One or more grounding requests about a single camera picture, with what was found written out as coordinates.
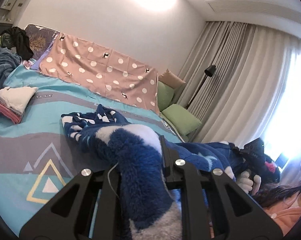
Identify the black garment on headboard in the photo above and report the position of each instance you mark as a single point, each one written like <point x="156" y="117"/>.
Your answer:
<point x="18" y="38"/>

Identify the grey blue blanket heap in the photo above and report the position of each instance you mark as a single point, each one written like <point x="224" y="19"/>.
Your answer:
<point x="8" y="63"/>

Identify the teal grey bed sheet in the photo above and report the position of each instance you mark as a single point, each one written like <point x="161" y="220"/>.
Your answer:
<point x="36" y="159"/>

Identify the green pillow near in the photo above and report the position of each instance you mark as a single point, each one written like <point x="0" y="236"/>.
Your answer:
<point x="184" y="121"/>

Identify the black floor lamp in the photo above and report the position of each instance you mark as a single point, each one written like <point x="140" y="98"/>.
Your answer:
<point x="209" y="72"/>

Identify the pink sleeved right forearm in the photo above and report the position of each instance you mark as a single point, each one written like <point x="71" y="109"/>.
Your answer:
<point x="285" y="213"/>

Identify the dark patterned pillow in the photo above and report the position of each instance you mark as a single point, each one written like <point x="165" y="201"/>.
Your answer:
<point x="41" y="40"/>

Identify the beige curtain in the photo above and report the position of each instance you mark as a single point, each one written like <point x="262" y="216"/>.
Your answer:
<point x="253" y="64"/>

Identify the blue fleece star garment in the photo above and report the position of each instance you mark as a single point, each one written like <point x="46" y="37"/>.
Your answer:
<point x="150" y="210"/>

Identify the folded white pink clothes stack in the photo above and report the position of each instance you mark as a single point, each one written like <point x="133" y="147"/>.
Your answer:
<point x="14" y="101"/>

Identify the green pillow far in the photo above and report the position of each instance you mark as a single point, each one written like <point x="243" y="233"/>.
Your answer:
<point x="164" y="95"/>

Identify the green pillow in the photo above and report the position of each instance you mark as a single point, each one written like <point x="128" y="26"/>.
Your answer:
<point x="164" y="95"/>
<point x="184" y="121"/>

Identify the beige pillow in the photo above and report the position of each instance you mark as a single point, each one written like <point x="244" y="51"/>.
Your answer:
<point x="171" y="80"/>

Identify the white gloved right hand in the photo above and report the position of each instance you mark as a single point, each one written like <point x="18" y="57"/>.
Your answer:
<point x="247" y="184"/>

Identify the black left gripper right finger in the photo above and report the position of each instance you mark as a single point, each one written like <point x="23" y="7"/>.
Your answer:
<point x="212" y="204"/>

